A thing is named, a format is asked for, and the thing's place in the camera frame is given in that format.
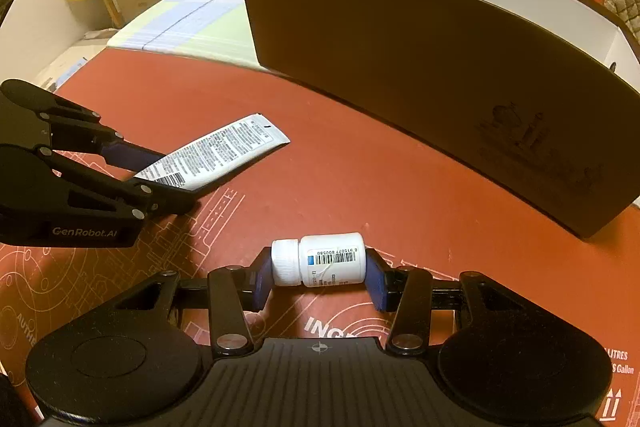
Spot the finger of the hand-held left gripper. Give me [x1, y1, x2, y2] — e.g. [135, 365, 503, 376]
[0, 146, 198, 220]
[0, 79, 166, 178]

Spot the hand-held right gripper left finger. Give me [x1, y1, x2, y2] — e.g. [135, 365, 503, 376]
[112, 249, 276, 355]

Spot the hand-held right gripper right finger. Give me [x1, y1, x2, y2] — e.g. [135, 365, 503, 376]
[365, 247, 501, 353]

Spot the white pill bottle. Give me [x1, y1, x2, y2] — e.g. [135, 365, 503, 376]
[271, 232, 368, 289]

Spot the white and blue toothpaste tube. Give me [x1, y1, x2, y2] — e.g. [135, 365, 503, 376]
[134, 113, 292, 192]

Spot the brown cardboard storage box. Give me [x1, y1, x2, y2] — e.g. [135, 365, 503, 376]
[236, 0, 640, 240]

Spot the white carton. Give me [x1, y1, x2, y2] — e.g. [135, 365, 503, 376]
[37, 27, 126, 90]

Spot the red printed cardboard sheet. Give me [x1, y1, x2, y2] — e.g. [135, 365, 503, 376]
[0, 47, 640, 427]

